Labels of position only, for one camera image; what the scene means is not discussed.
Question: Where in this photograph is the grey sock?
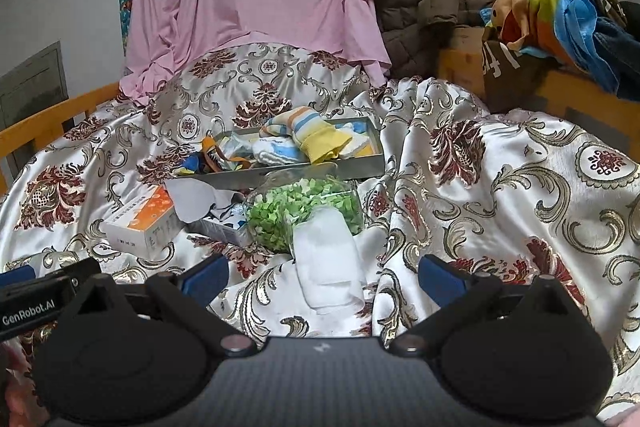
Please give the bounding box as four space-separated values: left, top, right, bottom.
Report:
164 176 244 223

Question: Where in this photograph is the white satin cloth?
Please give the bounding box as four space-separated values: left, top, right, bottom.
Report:
291 206 367 315

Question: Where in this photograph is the orange fabric band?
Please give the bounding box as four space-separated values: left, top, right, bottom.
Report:
201 136 252 172

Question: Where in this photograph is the white blue patterned sock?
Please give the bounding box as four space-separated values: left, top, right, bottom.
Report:
252 136 308 167

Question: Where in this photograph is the striped yellow cuff sock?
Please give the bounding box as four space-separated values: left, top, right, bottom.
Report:
259 106 352 165

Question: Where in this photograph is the white fluffy sock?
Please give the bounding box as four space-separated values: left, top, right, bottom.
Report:
340 132 374 159

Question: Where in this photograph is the person left hand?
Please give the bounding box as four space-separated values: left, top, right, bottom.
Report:
1 338 49 427

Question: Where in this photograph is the blue white small box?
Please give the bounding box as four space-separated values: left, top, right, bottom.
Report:
186 204 252 247

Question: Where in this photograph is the white orange medicine box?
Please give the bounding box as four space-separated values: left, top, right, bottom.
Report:
102 185 183 262

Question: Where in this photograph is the floral satin bedspread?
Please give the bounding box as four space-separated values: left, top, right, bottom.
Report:
1 43 639 419

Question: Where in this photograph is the clear box of green bits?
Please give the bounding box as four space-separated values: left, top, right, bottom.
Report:
244 162 363 253

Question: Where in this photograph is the grey tray with cartoon picture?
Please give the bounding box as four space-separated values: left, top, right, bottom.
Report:
175 117 386 191

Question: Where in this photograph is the grey door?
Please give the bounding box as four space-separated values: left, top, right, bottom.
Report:
0 40 68 168

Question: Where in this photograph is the brown bag with white letters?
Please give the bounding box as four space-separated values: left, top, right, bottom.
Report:
482 40 548 113

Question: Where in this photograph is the colourful clothes pile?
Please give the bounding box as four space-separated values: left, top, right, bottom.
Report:
483 0 639 102

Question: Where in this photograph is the wooden bed rail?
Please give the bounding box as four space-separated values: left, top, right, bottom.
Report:
0 81 122 195

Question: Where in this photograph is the wooden bed frame right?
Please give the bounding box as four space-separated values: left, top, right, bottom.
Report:
438 27 639 159

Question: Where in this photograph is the colourful wall poster left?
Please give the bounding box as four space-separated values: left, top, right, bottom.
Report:
118 0 134 53

